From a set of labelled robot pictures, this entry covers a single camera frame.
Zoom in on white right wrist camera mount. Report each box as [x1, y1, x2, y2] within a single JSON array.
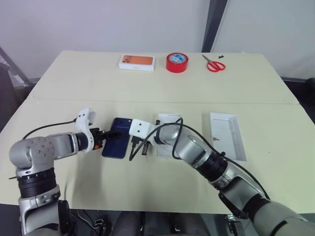
[[128, 118, 155, 138]]

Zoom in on red-handled scissors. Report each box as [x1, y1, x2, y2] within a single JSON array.
[[201, 54, 227, 73]]

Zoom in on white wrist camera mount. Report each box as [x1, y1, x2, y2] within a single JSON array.
[[74, 107, 97, 154], [128, 118, 155, 138]]

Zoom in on white phone box base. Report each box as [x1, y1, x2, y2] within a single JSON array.
[[155, 113, 184, 158]]

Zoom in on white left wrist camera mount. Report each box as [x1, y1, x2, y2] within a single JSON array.
[[74, 107, 97, 154]]

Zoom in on white phone box lid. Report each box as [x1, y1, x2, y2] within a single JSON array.
[[209, 112, 248, 162]]

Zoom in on metal table bracket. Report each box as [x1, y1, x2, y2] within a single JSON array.
[[225, 213, 243, 236]]

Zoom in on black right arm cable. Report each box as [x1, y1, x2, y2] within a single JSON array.
[[128, 117, 270, 199]]

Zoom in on grey metal frame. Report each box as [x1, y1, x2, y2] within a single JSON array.
[[0, 46, 34, 86]]

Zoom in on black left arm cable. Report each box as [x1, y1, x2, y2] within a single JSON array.
[[22, 118, 77, 140]]

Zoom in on thin white cable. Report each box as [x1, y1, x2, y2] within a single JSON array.
[[76, 209, 99, 233]]

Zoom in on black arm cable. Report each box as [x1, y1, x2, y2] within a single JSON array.
[[22, 118, 77, 140], [128, 117, 270, 199]]

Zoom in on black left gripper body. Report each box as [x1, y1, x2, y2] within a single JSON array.
[[89, 127, 106, 150]]

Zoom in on dark blue smartphone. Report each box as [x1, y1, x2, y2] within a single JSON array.
[[101, 117, 130, 159]]

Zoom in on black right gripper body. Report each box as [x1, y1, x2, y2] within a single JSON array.
[[130, 135, 151, 149]]

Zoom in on dark grey slanted pillar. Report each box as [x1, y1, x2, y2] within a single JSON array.
[[201, 0, 229, 53]]

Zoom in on dark rounded shape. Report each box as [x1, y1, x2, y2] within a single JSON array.
[[115, 210, 146, 236]]

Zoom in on red tape roll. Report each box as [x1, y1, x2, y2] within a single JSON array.
[[165, 52, 189, 73]]

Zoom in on orange-print white phone box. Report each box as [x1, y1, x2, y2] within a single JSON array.
[[118, 54, 158, 72]]

